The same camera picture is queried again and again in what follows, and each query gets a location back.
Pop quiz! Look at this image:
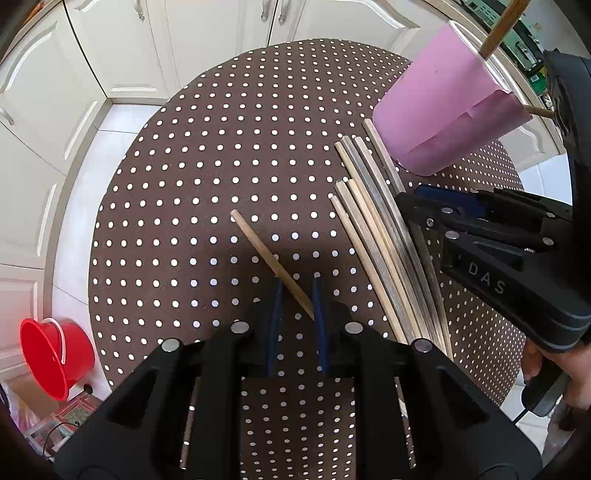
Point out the tan round wooden chopstick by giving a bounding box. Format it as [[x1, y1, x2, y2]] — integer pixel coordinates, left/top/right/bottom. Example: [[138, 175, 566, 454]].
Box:
[[230, 209, 318, 321]]

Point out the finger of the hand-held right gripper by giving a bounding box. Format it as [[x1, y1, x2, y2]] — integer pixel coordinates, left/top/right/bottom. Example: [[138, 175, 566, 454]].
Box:
[[396, 193, 556, 254], [413, 185, 575, 223]]

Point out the brown polka-dot tablecloth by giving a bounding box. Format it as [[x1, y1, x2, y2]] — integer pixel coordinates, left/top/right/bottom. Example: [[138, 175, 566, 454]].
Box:
[[88, 38, 527, 480]]

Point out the brown wooden chopstick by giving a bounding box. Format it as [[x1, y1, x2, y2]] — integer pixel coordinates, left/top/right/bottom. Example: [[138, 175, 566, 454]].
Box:
[[479, 0, 530, 59]]

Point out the red plastic bucket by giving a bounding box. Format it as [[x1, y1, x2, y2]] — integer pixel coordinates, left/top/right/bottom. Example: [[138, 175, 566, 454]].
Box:
[[19, 317, 96, 401]]

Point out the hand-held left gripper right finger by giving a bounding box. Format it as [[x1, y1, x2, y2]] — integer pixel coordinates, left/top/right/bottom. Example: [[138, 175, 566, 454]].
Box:
[[312, 277, 542, 480]]

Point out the pile of pale chopsticks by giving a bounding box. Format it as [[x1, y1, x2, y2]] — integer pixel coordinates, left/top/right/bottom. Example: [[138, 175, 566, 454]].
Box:
[[329, 119, 453, 358]]

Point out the clear plastic storage box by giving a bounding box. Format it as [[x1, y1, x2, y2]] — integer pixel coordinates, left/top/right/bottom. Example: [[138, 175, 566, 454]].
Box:
[[9, 378, 103, 457]]

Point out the white kitchen cabinet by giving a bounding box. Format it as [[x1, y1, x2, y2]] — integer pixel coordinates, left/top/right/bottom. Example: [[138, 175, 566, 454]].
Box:
[[0, 0, 571, 374]]

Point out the pink cup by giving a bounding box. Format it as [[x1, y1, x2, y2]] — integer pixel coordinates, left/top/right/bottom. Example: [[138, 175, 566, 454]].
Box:
[[372, 21, 535, 177]]

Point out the green electronic board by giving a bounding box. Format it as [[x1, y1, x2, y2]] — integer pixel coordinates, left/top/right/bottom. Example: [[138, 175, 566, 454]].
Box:
[[455, 0, 561, 100]]

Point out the person's right hand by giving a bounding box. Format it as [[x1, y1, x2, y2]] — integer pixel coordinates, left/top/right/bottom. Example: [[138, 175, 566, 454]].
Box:
[[523, 342, 591, 408]]

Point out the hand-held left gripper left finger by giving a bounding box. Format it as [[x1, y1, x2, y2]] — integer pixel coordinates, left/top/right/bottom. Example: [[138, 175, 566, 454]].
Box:
[[53, 277, 284, 480]]

